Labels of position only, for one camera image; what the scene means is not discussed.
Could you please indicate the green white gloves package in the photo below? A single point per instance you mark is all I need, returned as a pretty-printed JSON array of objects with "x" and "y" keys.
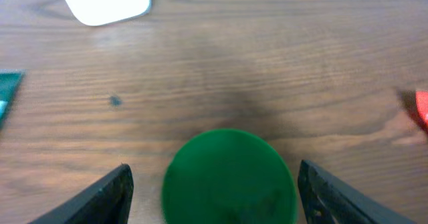
[{"x": 10, "y": 82}]

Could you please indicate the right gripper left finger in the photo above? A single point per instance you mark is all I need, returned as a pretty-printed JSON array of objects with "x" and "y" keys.
[{"x": 108, "y": 200}]

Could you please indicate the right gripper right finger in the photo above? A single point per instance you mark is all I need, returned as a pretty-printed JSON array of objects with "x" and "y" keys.
[{"x": 328, "y": 200}]

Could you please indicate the green lid glass jar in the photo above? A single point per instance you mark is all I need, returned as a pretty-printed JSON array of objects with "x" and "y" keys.
[{"x": 228, "y": 176}]

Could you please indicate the orange red snack bag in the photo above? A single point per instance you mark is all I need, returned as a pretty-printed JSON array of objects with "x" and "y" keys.
[{"x": 421, "y": 98}]

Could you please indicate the white barcode scanner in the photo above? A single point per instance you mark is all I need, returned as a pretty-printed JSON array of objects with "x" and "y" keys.
[{"x": 102, "y": 12}]

